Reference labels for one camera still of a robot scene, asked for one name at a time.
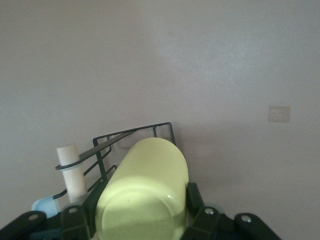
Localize brown tape square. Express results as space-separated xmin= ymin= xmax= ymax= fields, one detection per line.
xmin=268 ymin=106 xmax=291 ymax=123

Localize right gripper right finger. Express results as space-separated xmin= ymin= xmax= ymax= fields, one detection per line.
xmin=181 ymin=182 xmax=221 ymax=240

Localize black wire cup holder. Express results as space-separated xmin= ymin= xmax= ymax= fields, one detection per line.
xmin=31 ymin=121 xmax=176 ymax=218

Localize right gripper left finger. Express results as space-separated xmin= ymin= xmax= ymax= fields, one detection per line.
xmin=61 ymin=181 xmax=107 ymax=240

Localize yellow cup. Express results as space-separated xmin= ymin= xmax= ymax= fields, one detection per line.
xmin=94 ymin=137 xmax=189 ymax=240

